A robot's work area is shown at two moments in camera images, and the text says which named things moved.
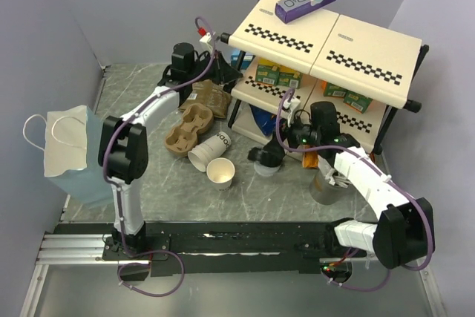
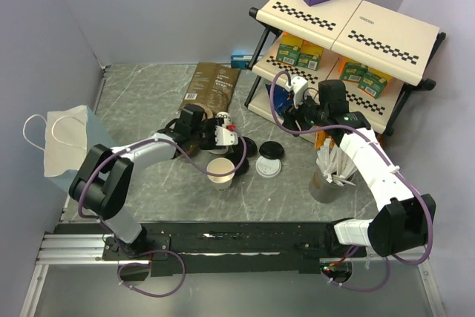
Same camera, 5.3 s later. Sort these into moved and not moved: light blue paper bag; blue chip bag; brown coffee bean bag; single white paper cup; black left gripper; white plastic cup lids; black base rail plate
Moved: black left gripper; blue chip bag
Not moved: brown coffee bean bag; black base rail plate; light blue paper bag; single white paper cup; white plastic cup lids
